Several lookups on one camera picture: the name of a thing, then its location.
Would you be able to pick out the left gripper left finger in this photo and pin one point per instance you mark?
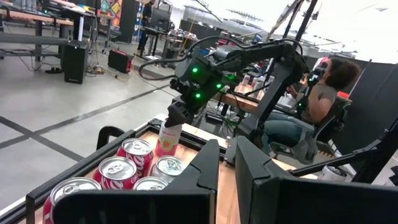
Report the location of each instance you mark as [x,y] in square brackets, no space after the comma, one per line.
[199,174]

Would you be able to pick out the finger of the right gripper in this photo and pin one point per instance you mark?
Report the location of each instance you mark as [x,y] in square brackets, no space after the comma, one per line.
[188,115]
[174,116]

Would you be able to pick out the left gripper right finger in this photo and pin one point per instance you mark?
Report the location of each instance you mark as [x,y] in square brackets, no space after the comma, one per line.
[280,202]

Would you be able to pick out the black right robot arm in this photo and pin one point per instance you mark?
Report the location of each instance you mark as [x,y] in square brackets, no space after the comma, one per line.
[280,53]

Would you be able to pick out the black power strip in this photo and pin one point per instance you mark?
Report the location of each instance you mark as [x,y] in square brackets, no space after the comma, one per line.
[214,118]

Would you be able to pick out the wooden desk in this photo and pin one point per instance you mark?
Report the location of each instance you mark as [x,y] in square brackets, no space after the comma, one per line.
[245,102]

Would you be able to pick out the red and black case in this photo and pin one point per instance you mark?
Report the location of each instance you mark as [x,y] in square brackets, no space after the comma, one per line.
[119,60]

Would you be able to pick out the person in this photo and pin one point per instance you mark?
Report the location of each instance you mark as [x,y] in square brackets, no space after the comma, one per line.
[320,99]
[146,15]

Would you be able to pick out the black cabinet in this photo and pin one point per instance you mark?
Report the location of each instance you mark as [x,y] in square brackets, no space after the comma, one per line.
[129,18]

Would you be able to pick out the grey office chair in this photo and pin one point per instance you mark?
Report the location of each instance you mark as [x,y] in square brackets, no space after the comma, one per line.
[335,118]

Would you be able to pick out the black stand poles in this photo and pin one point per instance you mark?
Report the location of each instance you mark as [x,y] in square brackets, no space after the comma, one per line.
[306,18]

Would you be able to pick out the dark partition panel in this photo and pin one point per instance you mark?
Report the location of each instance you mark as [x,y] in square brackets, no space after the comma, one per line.
[373,102]

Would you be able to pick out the wooden workbench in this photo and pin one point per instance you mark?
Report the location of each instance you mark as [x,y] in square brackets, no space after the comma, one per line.
[31,18]

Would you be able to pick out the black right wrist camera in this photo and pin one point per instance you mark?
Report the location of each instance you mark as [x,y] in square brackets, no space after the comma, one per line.
[178,84]

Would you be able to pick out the black table rail frame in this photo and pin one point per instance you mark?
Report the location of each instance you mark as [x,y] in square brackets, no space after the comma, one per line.
[196,143]

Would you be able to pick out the black frame wooden shelf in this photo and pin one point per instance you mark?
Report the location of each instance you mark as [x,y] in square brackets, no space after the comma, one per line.
[225,199]

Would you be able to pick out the black rail hook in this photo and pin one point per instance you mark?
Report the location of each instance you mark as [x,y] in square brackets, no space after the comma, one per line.
[105,128]

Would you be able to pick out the colourful wall poster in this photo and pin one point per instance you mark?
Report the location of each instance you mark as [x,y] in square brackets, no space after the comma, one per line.
[112,11]

